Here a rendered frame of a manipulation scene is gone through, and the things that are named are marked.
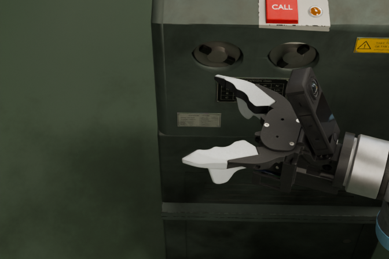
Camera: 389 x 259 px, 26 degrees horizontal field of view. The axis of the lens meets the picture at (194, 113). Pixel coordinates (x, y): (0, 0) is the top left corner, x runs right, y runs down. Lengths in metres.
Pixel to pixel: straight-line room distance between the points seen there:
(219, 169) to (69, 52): 2.17
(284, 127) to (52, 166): 1.91
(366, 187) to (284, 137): 0.12
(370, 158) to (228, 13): 0.65
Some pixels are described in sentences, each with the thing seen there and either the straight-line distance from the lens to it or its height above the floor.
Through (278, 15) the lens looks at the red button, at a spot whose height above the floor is 1.27.
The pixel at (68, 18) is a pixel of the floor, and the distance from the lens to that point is 3.29.
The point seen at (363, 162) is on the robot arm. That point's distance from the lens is 1.05.
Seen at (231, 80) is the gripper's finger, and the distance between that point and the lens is 1.12.
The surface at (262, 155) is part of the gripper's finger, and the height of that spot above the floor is 1.59.
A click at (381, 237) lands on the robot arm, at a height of 1.43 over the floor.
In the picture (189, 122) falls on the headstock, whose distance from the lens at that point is 1.86.
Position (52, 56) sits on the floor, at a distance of 3.18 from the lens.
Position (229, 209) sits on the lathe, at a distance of 2.19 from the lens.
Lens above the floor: 2.48
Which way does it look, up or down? 56 degrees down
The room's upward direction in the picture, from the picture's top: straight up
